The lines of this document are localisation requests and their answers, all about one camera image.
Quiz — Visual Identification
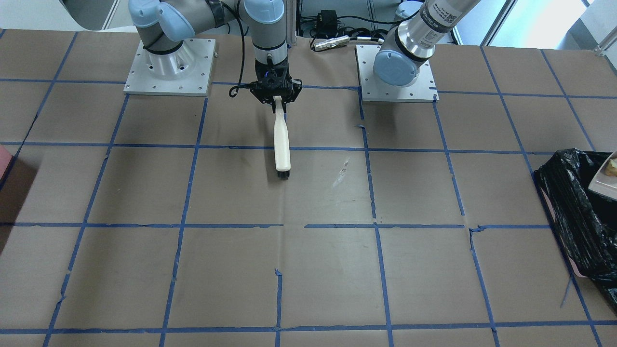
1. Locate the pale bread chunk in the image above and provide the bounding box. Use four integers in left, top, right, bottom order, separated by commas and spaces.
604, 159, 617, 176

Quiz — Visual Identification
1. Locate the silver cylindrical connector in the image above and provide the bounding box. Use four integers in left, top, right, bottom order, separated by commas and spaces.
311, 35, 350, 52

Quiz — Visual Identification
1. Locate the white hand brush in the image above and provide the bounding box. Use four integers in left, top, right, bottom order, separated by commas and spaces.
273, 96, 291, 180

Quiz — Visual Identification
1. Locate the white plastic dustpan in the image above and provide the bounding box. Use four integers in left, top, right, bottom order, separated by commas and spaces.
588, 151, 617, 200

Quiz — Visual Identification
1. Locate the black power adapter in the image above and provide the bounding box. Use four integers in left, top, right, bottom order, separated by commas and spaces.
315, 10, 338, 33

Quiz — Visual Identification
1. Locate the pink plastic tray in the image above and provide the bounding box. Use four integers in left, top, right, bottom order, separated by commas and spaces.
0, 145, 14, 183

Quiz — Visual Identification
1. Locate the black trash bag bin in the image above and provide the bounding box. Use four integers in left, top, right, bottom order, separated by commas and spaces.
534, 148, 617, 310

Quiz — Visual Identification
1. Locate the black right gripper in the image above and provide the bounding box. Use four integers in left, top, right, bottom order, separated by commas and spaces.
250, 59, 303, 114

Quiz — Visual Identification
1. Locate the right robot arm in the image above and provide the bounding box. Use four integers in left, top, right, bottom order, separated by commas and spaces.
124, 0, 302, 107

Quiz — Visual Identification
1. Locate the aluminium frame post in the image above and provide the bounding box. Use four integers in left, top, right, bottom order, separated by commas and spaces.
284, 0, 299, 48

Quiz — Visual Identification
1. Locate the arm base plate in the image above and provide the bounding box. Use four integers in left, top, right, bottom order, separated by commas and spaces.
123, 38, 217, 97
356, 44, 439, 103

